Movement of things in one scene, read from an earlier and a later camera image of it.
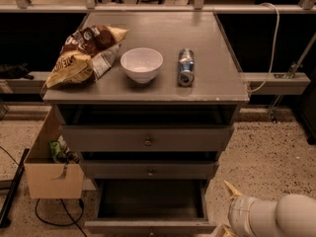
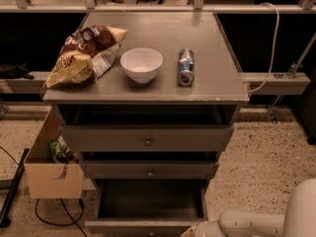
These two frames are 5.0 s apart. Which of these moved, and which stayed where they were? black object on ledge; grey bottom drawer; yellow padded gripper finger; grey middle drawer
Moved: yellow padded gripper finger
Stayed: black object on ledge; grey middle drawer; grey bottom drawer
